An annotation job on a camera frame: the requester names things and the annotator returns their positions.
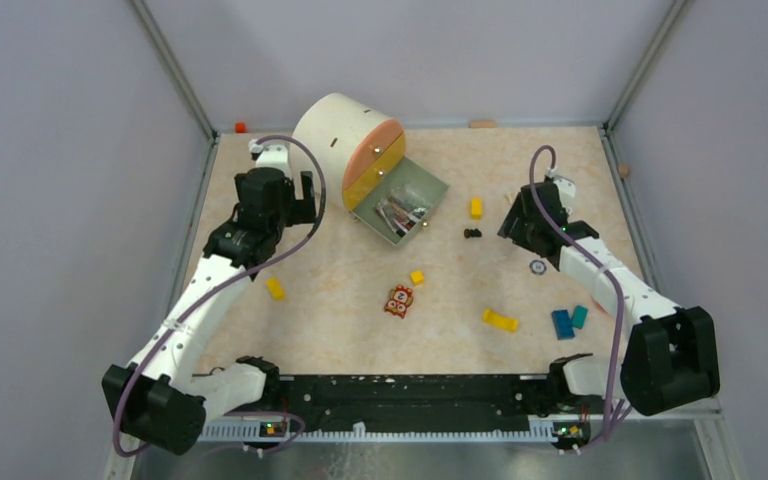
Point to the blue lego brick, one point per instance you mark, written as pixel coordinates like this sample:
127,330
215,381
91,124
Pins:
562,323

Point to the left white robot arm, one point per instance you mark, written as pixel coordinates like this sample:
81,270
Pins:
157,399

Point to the wooden peg at wall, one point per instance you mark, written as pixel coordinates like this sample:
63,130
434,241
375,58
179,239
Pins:
482,124

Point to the yellow wedge block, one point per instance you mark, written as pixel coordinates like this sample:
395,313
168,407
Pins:
275,289

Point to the teal block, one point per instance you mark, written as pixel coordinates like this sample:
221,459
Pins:
579,317

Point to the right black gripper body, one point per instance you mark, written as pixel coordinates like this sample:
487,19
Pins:
527,241

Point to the small black figurine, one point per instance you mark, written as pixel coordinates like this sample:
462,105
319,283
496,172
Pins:
472,233

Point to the small yellow cube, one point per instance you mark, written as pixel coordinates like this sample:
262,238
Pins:
417,277

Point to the clear plastic wrapper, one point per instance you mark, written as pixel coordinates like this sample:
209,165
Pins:
402,209

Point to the yellow arch block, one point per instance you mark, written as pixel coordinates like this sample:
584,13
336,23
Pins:
498,321

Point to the yellow rectangular block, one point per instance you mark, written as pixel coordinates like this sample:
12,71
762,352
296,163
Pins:
476,208

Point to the red owl number toy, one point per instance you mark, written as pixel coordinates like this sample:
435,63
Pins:
399,301

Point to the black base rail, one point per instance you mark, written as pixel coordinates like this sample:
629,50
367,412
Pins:
458,403

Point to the blue poker chip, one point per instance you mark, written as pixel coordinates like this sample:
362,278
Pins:
538,267

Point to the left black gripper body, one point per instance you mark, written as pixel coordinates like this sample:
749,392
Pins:
285,216

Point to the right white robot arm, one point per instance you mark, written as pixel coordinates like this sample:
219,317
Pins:
662,356

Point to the cream round drawer organizer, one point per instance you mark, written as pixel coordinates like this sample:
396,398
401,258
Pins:
363,154

